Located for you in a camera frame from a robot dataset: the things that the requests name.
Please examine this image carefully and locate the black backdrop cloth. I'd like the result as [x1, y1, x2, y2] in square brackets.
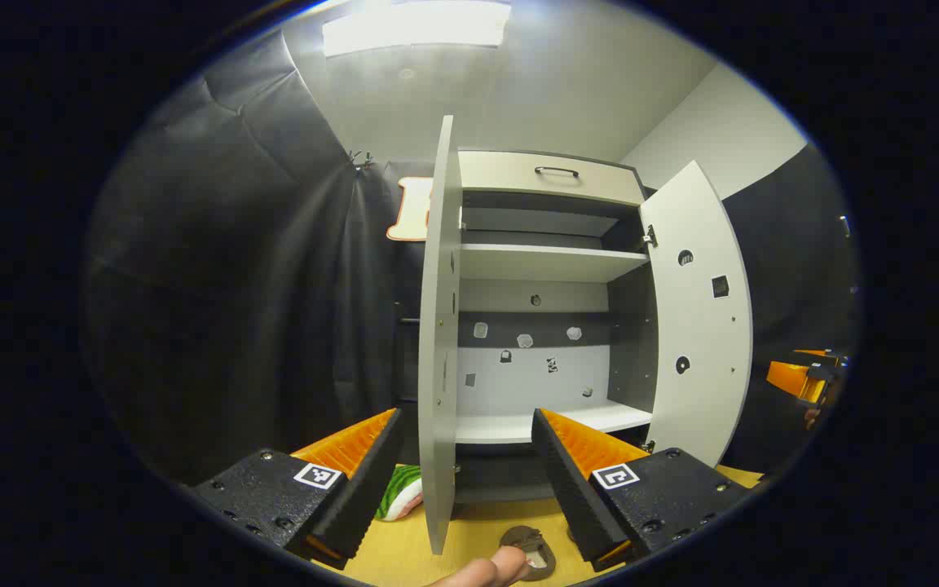
[82, 29, 438, 488]
[721, 143, 858, 475]

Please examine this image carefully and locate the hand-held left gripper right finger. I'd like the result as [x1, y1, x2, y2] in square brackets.
[531, 408, 753, 573]

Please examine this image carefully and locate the ceiling light panel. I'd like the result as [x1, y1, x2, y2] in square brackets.
[323, 0, 513, 58]

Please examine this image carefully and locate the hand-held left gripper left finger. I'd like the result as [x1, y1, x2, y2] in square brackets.
[191, 408, 406, 570]

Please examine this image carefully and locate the white cabinet drawer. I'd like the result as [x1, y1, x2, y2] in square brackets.
[457, 151, 646, 206]

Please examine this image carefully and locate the white shoe cabinet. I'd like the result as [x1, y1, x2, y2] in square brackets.
[437, 149, 658, 506]

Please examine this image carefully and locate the brown fuzzy shoe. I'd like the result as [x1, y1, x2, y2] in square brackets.
[500, 526, 558, 581]

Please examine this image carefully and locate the green striped watermelon plush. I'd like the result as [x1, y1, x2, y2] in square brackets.
[376, 465, 424, 523]

